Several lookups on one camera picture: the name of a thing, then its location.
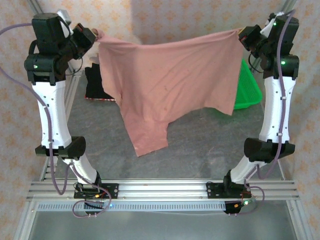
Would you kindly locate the black folded t-shirt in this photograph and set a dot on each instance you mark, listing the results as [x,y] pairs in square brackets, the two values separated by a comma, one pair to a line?
[93,85]

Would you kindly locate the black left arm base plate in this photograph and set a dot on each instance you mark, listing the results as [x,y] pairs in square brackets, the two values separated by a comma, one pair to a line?
[112,191]

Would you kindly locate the aluminium lower frame bar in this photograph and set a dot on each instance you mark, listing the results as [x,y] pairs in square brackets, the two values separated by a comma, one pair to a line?
[298,220]
[25,220]

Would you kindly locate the red and white folded t-shirt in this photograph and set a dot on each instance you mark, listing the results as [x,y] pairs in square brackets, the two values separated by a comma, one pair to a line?
[100,99]

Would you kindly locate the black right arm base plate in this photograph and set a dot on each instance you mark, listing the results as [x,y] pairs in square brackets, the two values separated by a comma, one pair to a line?
[215,191]

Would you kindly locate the pink t-shirt with pixel print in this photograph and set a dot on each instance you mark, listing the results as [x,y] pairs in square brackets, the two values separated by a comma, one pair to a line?
[162,80]

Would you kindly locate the aluminium frame post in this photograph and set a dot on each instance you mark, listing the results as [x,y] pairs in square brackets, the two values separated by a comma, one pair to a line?
[287,5]
[36,6]

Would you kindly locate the green plastic mesh basket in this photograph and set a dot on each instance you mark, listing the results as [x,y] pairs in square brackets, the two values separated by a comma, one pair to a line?
[247,92]

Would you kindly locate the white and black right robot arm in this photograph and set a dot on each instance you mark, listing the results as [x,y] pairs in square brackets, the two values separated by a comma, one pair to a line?
[272,112]

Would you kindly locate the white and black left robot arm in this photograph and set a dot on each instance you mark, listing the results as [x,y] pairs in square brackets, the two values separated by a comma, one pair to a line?
[52,112]

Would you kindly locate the aluminium front rail beam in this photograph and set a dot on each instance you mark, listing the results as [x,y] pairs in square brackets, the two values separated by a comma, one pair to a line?
[162,190]

